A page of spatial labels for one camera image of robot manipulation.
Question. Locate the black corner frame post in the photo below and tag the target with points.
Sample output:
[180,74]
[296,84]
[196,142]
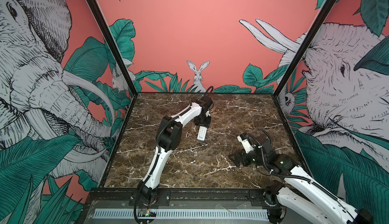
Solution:
[101,21]
[320,18]

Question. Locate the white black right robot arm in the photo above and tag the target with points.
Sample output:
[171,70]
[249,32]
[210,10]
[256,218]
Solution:
[296,190]

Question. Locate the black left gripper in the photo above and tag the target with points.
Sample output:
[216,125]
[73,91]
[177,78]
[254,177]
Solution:
[206,124]

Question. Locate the white remote control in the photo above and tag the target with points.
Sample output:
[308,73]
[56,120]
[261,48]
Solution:
[202,133]

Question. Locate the black left corner frame post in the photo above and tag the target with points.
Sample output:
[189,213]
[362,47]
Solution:
[101,21]

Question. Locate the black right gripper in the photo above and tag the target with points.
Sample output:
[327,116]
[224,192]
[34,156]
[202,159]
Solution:
[243,154]

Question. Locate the white ventilation grille strip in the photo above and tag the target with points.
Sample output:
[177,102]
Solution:
[167,214]

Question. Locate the black right corner frame post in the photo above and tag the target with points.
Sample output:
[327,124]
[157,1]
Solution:
[320,18]

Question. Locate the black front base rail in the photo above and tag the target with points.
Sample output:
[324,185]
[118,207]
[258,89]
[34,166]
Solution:
[169,196]

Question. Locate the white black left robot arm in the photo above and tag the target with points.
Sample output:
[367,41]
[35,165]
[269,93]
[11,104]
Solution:
[168,138]

